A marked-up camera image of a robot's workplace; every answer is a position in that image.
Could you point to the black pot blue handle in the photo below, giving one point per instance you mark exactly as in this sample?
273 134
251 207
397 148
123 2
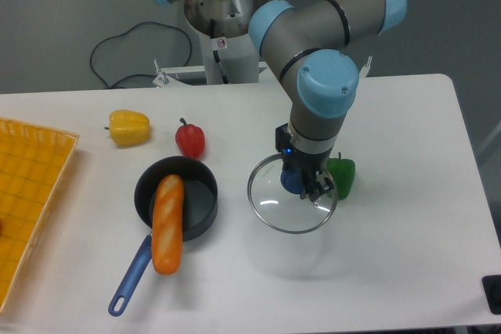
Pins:
200 207

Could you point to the black device at table corner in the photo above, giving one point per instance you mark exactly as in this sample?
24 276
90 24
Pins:
492 287

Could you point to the orange toy baguette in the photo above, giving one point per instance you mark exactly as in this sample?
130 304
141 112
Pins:
167 231

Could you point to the green toy bell pepper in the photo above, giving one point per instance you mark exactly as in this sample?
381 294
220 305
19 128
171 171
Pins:
342 171

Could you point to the glass lid blue knob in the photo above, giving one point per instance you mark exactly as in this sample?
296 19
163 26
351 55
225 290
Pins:
281 208

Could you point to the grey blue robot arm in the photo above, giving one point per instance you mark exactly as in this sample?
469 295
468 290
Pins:
322 88

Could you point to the orange plastic basket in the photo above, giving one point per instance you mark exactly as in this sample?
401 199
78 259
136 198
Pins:
33 160

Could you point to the yellow toy bell pepper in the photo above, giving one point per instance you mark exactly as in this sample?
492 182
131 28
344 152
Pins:
128 127

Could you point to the red toy bell pepper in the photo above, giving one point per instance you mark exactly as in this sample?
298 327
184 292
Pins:
190 140

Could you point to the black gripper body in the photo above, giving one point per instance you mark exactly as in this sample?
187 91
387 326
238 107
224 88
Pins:
300 169

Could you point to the small black camera module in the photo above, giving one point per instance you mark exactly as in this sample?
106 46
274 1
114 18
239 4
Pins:
282 139

